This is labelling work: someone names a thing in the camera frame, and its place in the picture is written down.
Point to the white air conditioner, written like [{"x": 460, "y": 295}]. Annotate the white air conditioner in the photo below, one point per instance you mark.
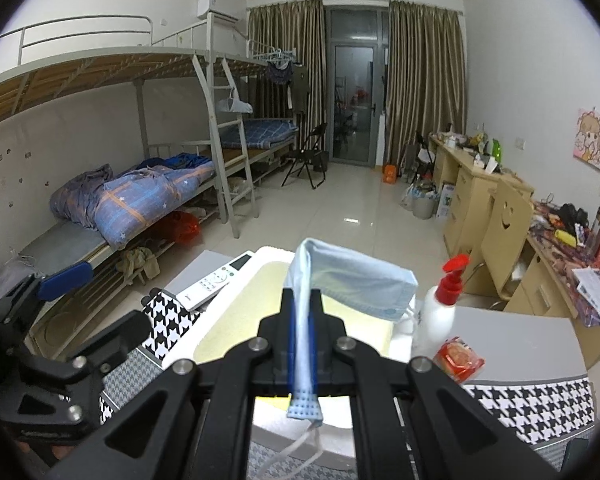
[{"x": 220, "y": 10}]

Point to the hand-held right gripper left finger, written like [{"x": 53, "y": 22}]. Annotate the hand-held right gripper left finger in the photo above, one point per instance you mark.
[{"x": 291, "y": 332}]

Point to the white foam box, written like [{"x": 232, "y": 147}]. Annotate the white foam box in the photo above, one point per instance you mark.
[{"x": 230, "y": 325}]

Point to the blue face mask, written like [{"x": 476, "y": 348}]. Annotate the blue face mask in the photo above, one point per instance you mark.
[{"x": 350, "y": 280}]

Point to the grey mattress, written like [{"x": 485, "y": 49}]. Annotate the grey mattress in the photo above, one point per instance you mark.
[{"x": 55, "y": 247}]

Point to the olive crumpled cloth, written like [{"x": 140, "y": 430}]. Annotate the olive crumpled cloth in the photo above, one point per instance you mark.
[{"x": 137, "y": 261}]

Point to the red snack packet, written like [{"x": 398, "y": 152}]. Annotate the red snack packet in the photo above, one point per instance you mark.
[{"x": 457, "y": 358}]

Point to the olive hanging jacket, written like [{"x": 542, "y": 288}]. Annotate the olive hanging jacket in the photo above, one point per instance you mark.
[{"x": 300, "y": 85}]

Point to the purple crumpled blanket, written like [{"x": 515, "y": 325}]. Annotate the purple crumpled blanket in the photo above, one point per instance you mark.
[{"x": 77, "y": 192}]

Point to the dark hanging clothes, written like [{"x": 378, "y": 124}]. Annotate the dark hanging clothes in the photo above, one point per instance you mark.
[{"x": 279, "y": 74}]

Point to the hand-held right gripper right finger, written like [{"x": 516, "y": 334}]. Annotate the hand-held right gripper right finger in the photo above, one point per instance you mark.
[{"x": 316, "y": 332}]

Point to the white hanging bag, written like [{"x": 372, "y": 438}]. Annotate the white hanging bag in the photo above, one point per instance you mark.
[{"x": 232, "y": 105}]

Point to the grey metal bunk bed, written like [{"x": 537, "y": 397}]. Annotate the grey metal bunk bed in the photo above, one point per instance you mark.
[{"x": 105, "y": 60}]

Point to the white remote control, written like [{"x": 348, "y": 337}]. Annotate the white remote control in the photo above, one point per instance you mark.
[{"x": 215, "y": 281}]

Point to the metal bucket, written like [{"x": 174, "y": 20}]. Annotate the metal bucket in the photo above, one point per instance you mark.
[{"x": 422, "y": 205}]

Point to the red plastic bag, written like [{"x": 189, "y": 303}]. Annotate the red plastic bag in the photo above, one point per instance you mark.
[{"x": 182, "y": 227}]

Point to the houndstooth tablecloth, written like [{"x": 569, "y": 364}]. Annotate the houndstooth tablecloth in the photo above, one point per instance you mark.
[{"x": 530, "y": 405}]

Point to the wooden desk with printed mat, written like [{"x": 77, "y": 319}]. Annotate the wooden desk with printed mat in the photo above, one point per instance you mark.
[{"x": 545, "y": 285}]

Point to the wooden desk with drawers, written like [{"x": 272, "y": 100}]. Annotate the wooden desk with drawers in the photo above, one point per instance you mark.
[{"x": 472, "y": 185}]

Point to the black bag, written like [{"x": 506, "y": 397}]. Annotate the black bag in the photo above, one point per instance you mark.
[{"x": 572, "y": 216}]

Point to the wooden chair with smiley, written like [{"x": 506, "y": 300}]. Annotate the wooden chair with smiley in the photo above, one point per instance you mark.
[{"x": 505, "y": 225}]

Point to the green plastic object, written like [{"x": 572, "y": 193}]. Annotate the green plastic object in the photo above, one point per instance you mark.
[{"x": 495, "y": 150}]

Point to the white printed papers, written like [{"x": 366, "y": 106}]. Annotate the white printed papers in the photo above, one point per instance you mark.
[{"x": 597, "y": 295}]

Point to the cartoon wall poster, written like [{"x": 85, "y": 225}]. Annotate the cartoon wall poster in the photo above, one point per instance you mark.
[{"x": 591, "y": 135}]

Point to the yellow object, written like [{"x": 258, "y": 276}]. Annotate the yellow object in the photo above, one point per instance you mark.
[{"x": 562, "y": 236}]

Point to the white wall switch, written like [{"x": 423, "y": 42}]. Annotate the white wall switch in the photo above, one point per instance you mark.
[{"x": 519, "y": 142}]

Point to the orange bag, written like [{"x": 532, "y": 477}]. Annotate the orange bag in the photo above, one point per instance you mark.
[{"x": 389, "y": 172}]

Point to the brown curtain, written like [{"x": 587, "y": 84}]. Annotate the brown curtain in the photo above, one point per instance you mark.
[
  {"x": 422, "y": 75},
  {"x": 287, "y": 60}
]

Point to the glass balcony door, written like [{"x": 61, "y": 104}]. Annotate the glass balcony door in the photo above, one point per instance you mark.
[{"x": 352, "y": 95}]

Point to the blue star quilt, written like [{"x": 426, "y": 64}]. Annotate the blue star quilt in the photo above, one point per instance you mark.
[{"x": 140, "y": 200}]

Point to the white red pump bottle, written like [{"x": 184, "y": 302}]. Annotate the white red pump bottle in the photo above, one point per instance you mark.
[{"x": 437, "y": 317}]

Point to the blue white carton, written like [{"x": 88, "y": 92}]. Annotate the blue white carton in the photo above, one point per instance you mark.
[{"x": 446, "y": 201}]

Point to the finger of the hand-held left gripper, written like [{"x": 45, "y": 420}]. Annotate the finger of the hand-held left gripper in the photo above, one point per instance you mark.
[
  {"x": 110, "y": 342},
  {"x": 65, "y": 279}
]

